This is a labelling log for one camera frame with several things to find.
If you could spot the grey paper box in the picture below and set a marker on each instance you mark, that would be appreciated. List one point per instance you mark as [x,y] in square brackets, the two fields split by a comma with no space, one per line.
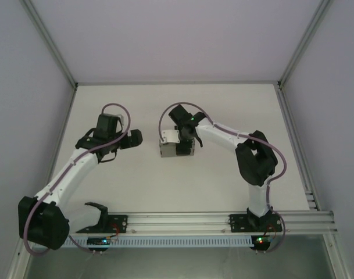
[166,151]

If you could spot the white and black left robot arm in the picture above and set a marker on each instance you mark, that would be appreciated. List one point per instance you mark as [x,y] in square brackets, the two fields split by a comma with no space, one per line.
[46,223]

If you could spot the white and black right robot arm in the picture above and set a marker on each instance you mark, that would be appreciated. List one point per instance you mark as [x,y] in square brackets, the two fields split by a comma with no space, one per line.
[255,162]

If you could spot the small circuit board green light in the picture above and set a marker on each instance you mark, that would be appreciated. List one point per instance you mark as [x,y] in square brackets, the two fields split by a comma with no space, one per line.
[261,240]
[98,241]

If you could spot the aluminium table side rail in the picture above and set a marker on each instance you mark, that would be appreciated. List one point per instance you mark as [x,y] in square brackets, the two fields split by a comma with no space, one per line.
[296,145]
[63,130]

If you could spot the aluminium mounting rail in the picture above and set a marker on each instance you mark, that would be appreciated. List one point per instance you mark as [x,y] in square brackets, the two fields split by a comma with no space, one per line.
[176,222]

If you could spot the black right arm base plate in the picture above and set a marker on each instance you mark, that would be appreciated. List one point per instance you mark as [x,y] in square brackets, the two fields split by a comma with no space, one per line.
[237,223]

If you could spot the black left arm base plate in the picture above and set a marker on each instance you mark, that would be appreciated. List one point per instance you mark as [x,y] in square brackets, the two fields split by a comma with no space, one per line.
[118,223]

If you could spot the aluminium frame post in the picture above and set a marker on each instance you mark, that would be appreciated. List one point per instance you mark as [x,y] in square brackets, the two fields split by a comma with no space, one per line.
[306,43]
[50,46]

